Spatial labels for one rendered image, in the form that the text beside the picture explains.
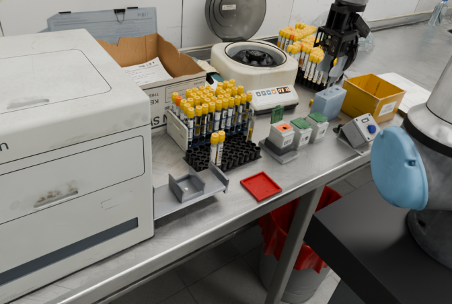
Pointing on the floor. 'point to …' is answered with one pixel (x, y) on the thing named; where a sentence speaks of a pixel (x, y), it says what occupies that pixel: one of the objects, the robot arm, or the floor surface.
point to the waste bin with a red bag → (293, 296)
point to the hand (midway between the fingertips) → (331, 77)
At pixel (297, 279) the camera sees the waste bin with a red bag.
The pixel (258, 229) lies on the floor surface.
